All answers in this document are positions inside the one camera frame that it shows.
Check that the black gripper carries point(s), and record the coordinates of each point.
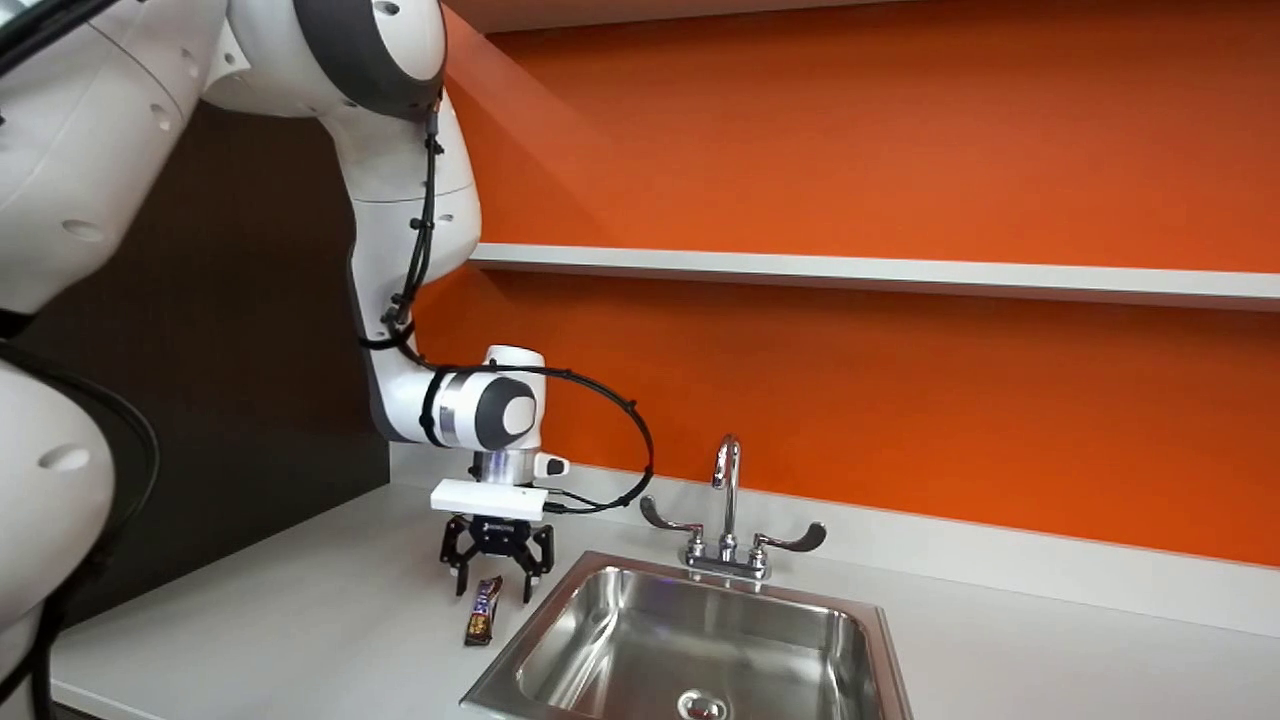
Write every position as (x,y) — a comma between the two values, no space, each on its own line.
(496,536)

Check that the brown snack packet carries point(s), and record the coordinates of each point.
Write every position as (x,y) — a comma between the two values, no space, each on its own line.
(480,608)

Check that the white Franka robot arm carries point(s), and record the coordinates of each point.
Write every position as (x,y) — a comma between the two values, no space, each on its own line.
(81,135)

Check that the stainless steel sink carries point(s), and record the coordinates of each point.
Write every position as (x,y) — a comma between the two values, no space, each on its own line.
(693,643)

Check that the chrome sink faucet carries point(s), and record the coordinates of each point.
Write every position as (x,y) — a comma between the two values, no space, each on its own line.
(726,512)

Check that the dark wood cabinet panel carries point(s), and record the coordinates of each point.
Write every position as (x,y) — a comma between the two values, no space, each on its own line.
(255,346)

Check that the white backsplash strip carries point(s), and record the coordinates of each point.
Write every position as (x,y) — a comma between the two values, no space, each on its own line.
(1013,566)

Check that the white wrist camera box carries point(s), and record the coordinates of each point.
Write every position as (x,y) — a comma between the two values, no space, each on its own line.
(491,500)

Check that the thin white wall shelf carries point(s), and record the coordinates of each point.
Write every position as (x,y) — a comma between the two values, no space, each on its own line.
(865,270)

